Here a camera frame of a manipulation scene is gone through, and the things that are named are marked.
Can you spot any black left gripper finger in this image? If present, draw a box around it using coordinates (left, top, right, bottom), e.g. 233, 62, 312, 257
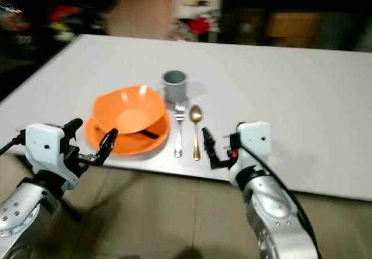
96, 128, 119, 163
62, 118, 84, 139

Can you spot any gold spoon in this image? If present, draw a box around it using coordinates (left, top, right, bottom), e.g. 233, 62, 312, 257
189, 104, 205, 161

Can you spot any orange plate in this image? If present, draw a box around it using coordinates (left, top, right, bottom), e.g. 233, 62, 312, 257
84, 112, 171, 156

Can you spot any silver fork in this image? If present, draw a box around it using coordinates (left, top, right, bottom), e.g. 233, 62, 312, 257
173, 102, 187, 159

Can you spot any orange bowl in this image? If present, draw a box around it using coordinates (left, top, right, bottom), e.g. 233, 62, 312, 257
92, 84, 168, 135

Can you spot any grey cup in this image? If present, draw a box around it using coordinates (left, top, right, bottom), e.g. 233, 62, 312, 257
161, 70, 189, 104

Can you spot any red and white object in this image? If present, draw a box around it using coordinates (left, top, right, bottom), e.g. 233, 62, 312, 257
174, 1, 220, 42

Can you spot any brown cardboard box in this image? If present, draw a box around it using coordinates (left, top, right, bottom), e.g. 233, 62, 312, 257
266, 12, 323, 48

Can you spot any black cabinet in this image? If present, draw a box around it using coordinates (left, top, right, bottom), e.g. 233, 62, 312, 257
218, 0, 372, 53

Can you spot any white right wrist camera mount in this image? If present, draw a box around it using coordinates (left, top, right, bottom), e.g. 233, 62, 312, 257
229, 121, 273, 177

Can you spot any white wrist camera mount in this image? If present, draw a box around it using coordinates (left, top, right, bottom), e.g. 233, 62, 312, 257
25, 123, 80, 190
229, 121, 273, 177

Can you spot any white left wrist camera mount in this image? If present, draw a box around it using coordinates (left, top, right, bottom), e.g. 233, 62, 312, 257
25, 123, 80, 190

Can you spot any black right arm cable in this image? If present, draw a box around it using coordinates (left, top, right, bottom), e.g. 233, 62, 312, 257
239, 145, 324, 259

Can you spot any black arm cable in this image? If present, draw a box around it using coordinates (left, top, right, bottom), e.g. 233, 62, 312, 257
0, 129, 27, 156
239, 145, 324, 259

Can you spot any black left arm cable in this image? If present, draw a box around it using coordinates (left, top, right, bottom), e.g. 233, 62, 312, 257
0, 129, 27, 156

